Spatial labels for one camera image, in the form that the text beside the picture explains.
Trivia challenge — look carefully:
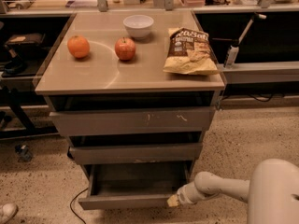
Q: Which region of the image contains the grey bottom drawer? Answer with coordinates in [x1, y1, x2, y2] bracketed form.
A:
[78, 161, 190, 210]

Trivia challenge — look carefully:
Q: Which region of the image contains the black office chair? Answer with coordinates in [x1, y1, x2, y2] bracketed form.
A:
[3, 33, 47, 75]

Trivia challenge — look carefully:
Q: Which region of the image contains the red apple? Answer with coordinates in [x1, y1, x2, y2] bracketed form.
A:
[114, 37, 136, 61]

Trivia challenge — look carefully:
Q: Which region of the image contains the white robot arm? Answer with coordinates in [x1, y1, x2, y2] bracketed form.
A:
[167, 159, 299, 224]

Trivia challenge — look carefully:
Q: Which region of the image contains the grey drawer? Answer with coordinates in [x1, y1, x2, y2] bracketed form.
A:
[70, 132, 202, 164]
[78, 161, 190, 210]
[50, 91, 215, 136]

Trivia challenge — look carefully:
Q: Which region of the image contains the white bowl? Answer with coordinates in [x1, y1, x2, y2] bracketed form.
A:
[123, 15, 154, 39]

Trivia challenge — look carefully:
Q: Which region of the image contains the black floor cable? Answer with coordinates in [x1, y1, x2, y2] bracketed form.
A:
[69, 187, 90, 224]

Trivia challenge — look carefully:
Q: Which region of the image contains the orange fruit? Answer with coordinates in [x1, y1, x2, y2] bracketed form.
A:
[67, 35, 90, 59]

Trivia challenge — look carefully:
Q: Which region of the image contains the grey middle drawer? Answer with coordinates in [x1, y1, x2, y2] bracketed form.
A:
[70, 132, 202, 164]

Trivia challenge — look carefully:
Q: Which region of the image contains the yellow brown chip bag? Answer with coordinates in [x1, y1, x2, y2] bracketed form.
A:
[164, 27, 219, 76]

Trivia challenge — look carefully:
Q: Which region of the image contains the white shoe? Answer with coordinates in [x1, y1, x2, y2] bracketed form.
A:
[0, 203, 18, 224]

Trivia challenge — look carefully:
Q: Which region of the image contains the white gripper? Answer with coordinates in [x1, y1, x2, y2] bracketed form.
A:
[166, 184, 196, 207]

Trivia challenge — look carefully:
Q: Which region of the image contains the small dark floor object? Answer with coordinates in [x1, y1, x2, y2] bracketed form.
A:
[15, 145, 33, 161]

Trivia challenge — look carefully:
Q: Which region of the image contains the grey drawer cabinet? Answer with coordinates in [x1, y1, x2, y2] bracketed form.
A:
[35, 9, 226, 211]

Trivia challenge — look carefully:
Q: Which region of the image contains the grey top drawer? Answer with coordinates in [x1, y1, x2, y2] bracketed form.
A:
[50, 91, 215, 136]

